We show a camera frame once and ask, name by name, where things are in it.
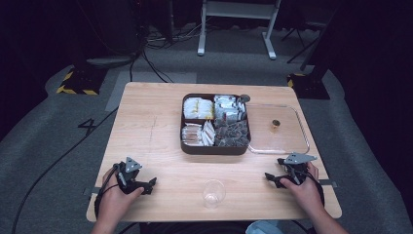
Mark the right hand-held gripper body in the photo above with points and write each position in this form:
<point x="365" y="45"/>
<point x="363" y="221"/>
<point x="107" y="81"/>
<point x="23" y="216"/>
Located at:
<point x="296" y="167"/>

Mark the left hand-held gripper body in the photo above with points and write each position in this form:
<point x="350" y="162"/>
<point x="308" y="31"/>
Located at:
<point x="129" y="177"/>

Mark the person's right hand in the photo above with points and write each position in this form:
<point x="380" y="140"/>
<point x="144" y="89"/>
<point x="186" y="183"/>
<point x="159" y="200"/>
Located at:
<point x="305" y="193"/>

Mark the person's left hand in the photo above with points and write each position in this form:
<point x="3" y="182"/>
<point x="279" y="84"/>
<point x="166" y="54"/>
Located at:
<point x="113" y="203"/>

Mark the grey tape strip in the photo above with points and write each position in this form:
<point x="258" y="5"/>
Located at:
<point x="92" y="190"/>
<point x="328" y="183"/>

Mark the clear lid with brown knob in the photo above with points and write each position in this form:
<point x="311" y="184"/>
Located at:
<point x="276" y="136"/>

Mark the person's light blue pants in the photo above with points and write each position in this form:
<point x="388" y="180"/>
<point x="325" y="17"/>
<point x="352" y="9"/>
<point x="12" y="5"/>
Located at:
<point x="264" y="227"/>

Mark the dark brown compartment box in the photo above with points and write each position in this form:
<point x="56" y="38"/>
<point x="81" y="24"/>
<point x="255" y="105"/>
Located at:
<point x="183" y="148"/>

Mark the pile of dark grey packets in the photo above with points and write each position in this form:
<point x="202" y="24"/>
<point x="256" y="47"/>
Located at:
<point x="232" y="135"/>

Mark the row of brown stick sachets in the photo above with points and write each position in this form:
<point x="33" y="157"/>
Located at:
<point x="191" y="135"/>

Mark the clear plastic cup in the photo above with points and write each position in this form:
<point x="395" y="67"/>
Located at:
<point x="213" y="193"/>

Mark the row of white sachets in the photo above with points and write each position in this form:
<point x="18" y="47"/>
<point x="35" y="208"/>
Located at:
<point x="208" y="132"/>

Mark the black yellow striped stand base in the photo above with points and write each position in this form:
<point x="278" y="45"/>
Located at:
<point x="81" y="83"/>
<point x="308" y="86"/>

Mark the pile of silver packets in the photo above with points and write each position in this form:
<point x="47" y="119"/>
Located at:
<point x="227" y="109"/>

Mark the small grey round cap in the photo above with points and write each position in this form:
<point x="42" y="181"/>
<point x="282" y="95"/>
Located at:
<point x="244" y="97"/>

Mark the pile of white yellow packets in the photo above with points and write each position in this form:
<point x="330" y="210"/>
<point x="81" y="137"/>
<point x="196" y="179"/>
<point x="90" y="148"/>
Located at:
<point x="198" y="108"/>

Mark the black tripod stand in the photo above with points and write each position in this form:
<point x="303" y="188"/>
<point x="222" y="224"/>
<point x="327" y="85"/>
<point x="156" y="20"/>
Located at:
<point x="300" y="39"/>

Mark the white metal desk frame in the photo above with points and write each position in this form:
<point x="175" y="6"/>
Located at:
<point x="238" y="9"/>

